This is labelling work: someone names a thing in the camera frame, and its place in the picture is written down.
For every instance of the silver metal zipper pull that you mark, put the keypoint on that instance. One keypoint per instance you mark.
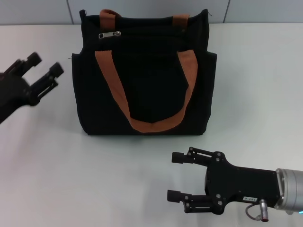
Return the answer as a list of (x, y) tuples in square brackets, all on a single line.
[(109, 35)]

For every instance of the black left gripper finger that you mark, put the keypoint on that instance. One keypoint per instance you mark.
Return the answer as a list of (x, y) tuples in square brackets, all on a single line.
[(56, 70), (34, 58)]

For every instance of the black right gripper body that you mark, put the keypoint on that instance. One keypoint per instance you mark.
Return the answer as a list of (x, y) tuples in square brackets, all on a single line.
[(239, 184)]

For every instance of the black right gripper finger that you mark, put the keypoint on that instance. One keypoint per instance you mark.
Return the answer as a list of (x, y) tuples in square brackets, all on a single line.
[(180, 158), (176, 195)]

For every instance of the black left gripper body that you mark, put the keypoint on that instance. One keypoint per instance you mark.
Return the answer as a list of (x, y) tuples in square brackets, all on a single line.
[(14, 92)]

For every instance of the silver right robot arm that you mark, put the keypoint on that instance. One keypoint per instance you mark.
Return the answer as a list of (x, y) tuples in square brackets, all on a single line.
[(291, 189)]

